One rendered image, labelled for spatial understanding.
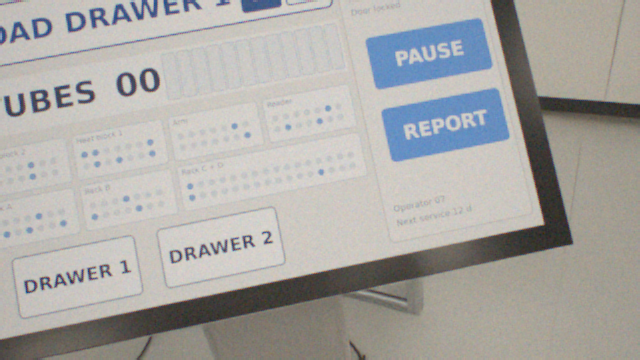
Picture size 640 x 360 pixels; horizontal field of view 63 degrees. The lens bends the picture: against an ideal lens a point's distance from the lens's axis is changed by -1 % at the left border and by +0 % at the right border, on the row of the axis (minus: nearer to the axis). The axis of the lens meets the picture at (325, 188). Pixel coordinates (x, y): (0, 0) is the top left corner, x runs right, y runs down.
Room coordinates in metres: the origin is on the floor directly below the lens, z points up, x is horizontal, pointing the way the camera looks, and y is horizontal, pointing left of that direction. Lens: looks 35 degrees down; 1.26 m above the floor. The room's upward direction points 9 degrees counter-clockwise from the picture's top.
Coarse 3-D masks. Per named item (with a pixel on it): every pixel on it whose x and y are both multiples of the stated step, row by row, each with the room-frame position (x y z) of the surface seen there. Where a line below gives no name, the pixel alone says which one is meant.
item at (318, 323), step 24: (264, 312) 0.39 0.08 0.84; (288, 312) 0.39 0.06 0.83; (312, 312) 0.39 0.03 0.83; (336, 312) 0.40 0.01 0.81; (216, 336) 0.38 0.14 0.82; (240, 336) 0.39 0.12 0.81; (264, 336) 0.39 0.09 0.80; (288, 336) 0.39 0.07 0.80; (312, 336) 0.39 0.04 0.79; (336, 336) 0.39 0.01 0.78
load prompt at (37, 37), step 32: (32, 0) 0.44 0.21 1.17; (64, 0) 0.44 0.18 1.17; (96, 0) 0.44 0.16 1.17; (128, 0) 0.44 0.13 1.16; (160, 0) 0.44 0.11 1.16; (192, 0) 0.44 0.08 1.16; (224, 0) 0.44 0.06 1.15; (256, 0) 0.44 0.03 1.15; (288, 0) 0.44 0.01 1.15; (320, 0) 0.44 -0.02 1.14; (0, 32) 0.43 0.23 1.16; (32, 32) 0.43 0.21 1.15; (64, 32) 0.43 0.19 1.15; (96, 32) 0.43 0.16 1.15; (128, 32) 0.42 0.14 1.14; (160, 32) 0.42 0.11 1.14; (192, 32) 0.42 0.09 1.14; (0, 64) 0.41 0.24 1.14
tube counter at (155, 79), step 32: (288, 32) 0.42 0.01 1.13; (320, 32) 0.42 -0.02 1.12; (128, 64) 0.41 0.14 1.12; (160, 64) 0.41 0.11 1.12; (192, 64) 0.41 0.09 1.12; (224, 64) 0.40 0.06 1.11; (256, 64) 0.40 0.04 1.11; (288, 64) 0.40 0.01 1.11; (320, 64) 0.40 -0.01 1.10; (128, 96) 0.39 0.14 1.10; (160, 96) 0.39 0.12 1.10; (192, 96) 0.39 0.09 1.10
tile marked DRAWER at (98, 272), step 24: (96, 240) 0.32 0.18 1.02; (120, 240) 0.32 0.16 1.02; (24, 264) 0.31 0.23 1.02; (48, 264) 0.31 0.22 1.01; (72, 264) 0.31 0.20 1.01; (96, 264) 0.31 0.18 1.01; (120, 264) 0.31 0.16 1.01; (24, 288) 0.30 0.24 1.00; (48, 288) 0.30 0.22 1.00; (72, 288) 0.30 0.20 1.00; (96, 288) 0.30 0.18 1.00; (120, 288) 0.30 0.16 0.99; (144, 288) 0.29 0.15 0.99; (24, 312) 0.29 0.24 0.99; (48, 312) 0.29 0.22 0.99
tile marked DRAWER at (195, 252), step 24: (216, 216) 0.33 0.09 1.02; (240, 216) 0.33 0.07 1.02; (264, 216) 0.33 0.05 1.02; (168, 240) 0.32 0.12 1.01; (192, 240) 0.32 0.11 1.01; (216, 240) 0.32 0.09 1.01; (240, 240) 0.31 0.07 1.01; (264, 240) 0.31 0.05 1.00; (168, 264) 0.31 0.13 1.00; (192, 264) 0.30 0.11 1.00; (216, 264) 0.30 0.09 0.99; (240, 264) 0.30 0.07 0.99; (264, 264) 0.30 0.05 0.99; (168, 288) 0.29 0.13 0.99
